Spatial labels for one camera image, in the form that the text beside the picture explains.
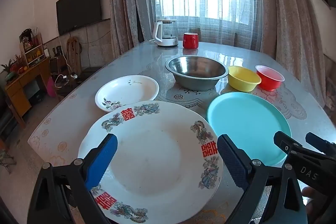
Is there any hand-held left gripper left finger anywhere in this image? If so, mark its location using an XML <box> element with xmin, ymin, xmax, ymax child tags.
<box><xmin>28</xmin><ymin>133</ymin><xmax>118</xmax><ymax>224</ymax></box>

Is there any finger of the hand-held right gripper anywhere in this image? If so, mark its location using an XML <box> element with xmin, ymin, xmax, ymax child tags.
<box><xmin>273</xmin><ymin>131</ymin><xmax>305</xmax><ymax>161</ymax></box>
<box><xmin>305</xmin><ymin>132</ymin><xmax>336</xmax><ymax>155</ymax></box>

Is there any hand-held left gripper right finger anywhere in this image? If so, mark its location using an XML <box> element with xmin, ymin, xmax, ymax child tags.
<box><xmin>217</xmin><ymin>134</ymin><xmax>308</xmax><ymax>224</ymax></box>

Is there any teal plastic plate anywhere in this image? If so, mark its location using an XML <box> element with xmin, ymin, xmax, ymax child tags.
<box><xmin>207</xmin><ymin>92</ymin><xmax>292</xmax><ymax>167</ymax></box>

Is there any large white dragon print plate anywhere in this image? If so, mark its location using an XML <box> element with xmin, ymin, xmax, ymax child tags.
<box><xmin>78</xmin><ymin>101</ymin><xmax>224</xmax><ymax>224</ymax></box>

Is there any red disposable plastic bowl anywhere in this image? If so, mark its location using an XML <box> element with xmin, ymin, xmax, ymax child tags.
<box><xmin>255</xmin><ymin>65</ymin><xmax>285</xmax><ymax>91</ymax></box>

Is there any white floral deep plate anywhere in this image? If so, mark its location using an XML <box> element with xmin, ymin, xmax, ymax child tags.
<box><xmin>95</xmin><ymin>75</ymin><xmax>160</xmax><ymax>112</ymax></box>

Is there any yellow plastic bowl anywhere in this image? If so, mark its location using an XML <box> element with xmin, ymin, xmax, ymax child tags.
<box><xmin>227</xmin><ymin>66</ymin><xmax>262</xmax><ymax>92</ymax></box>

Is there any stainless steel bowl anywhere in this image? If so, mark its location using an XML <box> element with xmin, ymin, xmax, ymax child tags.
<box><xmin>165</xmin><ymin>55</ymin><xmax>229</xmax><ymax>91</ymax></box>

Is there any person's right hand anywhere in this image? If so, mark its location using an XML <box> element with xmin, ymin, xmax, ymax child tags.
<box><xmin>301</xmin><ymin>186</ymin><xmax>336</xmax><ymax>216</ymax></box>

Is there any pink bag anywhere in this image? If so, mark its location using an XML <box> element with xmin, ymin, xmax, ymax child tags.
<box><xmin>47</xmin><ymin>76</ymin><xmax>57</xmax><ymax>98</ymax></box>

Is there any dark low table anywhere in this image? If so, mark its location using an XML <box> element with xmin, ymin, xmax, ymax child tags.
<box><xmin>54</xmin><ymin>67</ymin><xmax>103</xmax><ymax>101</ymax></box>

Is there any wooden desk cabinet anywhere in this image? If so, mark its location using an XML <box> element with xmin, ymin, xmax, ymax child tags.
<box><xmin>4</xmin><ymin>57</ymin><xmax>51</xmax><ymax>130</ymax></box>

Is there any black speaker box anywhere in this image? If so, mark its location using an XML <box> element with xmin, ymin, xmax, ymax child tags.
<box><xmin>49</xmin><ymin>56</ymin><xmax>66</xmax><ymax>75</ymax></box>

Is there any brown folded wooden chair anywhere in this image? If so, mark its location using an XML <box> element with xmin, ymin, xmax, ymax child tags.
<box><xmin>66</xmin><ymin>36</ymin><xmax>82</xmax><ymax>75</ymax></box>

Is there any red mug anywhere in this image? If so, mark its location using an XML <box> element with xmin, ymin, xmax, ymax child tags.
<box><xmin>183</xmin><ymin>33</ymin><xmax>199</xmax><ymax>49</ymax></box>

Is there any green potted plant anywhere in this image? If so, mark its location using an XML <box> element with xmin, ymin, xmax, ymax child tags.
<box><xmin>1</xmin><ymin>59</ymin><xmax>16</xmax><ymax>83</ymax></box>

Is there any beige velvet curtain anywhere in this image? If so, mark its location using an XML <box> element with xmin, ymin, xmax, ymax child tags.
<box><xmin>255</xmin><ymin>0</ymin><xmax>326</xmax><ymax>109</ymax></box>
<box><xmin>108</xmin><ymin>0</ymin><xmax>158</xmax><ymax>59</ymax></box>

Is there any small shelf with ornaments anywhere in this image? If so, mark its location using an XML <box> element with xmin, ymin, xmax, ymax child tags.
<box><xmin>19</xmin><ymin>28</ymin><xmax>46</xmax><ymax>67</ymax></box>

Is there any white electric glass kettle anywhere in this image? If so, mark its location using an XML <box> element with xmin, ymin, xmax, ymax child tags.
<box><xmin>150</xmin><ymin>19</ymin><xmax>179</xmax><ymax>48</ymax></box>

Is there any white sheer curtain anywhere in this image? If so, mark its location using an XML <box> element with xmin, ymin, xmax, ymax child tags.
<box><xmin>154</xmin><ymin>0</ymin><xmax>263</xmax><ymax>51</ymax></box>

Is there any white power strip cable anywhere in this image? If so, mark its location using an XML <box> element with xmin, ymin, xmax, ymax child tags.
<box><xmin>54</xmin><ymin>73</ymin><xmax>79</xmax><ymax>88</ymax></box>

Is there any black wall television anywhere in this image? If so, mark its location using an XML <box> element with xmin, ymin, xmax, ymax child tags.
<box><xmin>56</xmin><ymin>0</ymin><xmax>102</xmax><ymax>36</ymax></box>

